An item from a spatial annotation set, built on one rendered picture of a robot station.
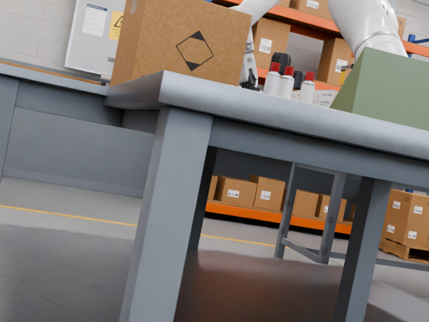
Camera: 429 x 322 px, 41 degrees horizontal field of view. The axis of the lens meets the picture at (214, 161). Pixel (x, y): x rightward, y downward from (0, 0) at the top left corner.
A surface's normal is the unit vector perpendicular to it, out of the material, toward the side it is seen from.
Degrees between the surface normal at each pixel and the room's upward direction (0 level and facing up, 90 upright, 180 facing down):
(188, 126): 90
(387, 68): 90
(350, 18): 100
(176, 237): 90
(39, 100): 90
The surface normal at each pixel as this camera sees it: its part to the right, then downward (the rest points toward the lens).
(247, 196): 0.32, 0.09
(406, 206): -0.95, -0.18
